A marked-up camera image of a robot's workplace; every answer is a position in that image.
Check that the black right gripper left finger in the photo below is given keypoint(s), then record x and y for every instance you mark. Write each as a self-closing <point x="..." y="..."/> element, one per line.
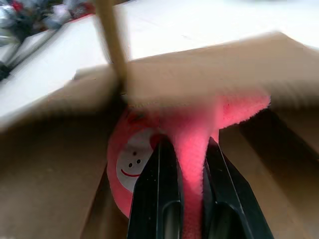
<point x="157" y="199"/>

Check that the pink smiling plush toy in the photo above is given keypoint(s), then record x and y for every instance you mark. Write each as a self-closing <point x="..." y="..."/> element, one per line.
<point x="192" y="159"/>

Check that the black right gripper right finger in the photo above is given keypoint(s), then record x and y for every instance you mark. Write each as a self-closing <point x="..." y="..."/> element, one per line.
<point x="231" y="204"/>

